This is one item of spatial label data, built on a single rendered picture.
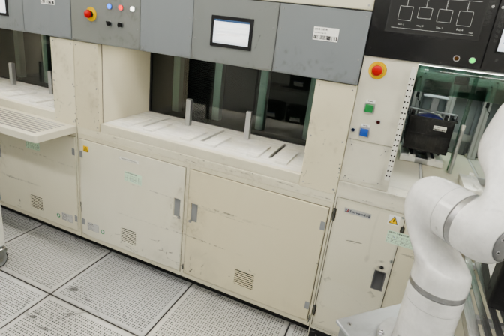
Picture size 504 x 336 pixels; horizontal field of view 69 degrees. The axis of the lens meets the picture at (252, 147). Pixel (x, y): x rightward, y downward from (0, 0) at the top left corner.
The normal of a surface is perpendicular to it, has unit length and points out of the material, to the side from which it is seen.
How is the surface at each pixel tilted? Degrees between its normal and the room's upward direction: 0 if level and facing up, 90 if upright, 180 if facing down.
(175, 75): 90
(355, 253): 90
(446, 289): 86
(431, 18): 90
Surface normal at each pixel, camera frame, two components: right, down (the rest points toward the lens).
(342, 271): -0.38, 0.25
